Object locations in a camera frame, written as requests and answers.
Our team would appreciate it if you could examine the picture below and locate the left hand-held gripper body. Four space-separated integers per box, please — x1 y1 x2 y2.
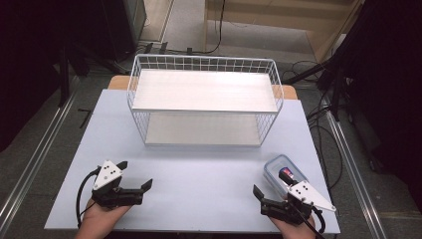
91 159 144 210

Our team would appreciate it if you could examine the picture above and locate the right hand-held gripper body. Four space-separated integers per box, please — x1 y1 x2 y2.
260 180 337 226

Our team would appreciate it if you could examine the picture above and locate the clear plastic container blue rim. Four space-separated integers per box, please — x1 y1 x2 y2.
263 153 310 200

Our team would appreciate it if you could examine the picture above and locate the person's right hand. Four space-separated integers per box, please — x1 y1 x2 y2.
269 214 318 239

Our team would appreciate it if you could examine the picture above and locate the person's left hand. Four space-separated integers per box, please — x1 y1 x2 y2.
79 198 133 239

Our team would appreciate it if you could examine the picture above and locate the black tripod stand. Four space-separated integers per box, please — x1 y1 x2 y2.
282 56 352 122

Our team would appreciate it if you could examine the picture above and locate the dark cabinet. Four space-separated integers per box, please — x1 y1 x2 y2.
99 0 148 63

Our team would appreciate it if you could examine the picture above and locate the light wooden furniture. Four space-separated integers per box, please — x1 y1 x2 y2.
202 0 364 63

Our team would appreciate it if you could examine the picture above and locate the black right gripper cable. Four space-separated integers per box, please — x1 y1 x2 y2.
294 205 327 239

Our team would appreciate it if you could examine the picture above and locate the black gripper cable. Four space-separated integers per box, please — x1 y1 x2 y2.
75 166 102 229
294 205 327 239

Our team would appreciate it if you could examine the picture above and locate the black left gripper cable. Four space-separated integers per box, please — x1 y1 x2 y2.
75 166 102 229

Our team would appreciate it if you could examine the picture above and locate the metal floor rail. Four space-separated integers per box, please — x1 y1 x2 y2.
0 78 81 230
322 99 390 239

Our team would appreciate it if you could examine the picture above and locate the black floor cable bundle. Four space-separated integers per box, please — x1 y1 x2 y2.
282 59 356 192

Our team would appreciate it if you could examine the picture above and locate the white wire shelf rack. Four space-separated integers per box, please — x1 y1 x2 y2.
125 54 285 147

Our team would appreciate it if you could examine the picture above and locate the black hanging cable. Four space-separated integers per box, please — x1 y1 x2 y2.
165 0 227 56

